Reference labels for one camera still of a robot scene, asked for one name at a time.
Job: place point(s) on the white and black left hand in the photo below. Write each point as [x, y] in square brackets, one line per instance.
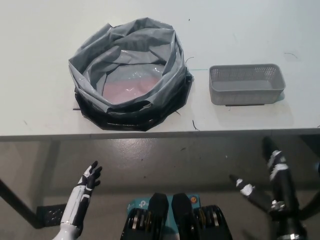
[80, 200]

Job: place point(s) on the black and white right hand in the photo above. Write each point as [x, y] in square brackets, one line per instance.
[282, 182]

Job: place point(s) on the small grey perforated container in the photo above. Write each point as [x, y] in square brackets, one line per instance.
[240, 97]

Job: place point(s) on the grey bag-lined black bin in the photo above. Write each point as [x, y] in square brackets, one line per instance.
[130, 45]

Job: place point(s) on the black perforated foot plate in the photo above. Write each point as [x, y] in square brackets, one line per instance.
[50, 215]

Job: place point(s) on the black and teal robot torso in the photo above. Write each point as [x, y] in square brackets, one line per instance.
[157, 207]

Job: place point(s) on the short dark thread scrap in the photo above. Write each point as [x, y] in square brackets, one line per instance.
[194, 125]

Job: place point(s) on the long curved dark thread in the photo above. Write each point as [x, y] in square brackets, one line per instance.
[291, 53]

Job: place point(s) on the curved dark thread scrap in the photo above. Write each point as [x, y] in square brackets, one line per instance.
[189, 58]

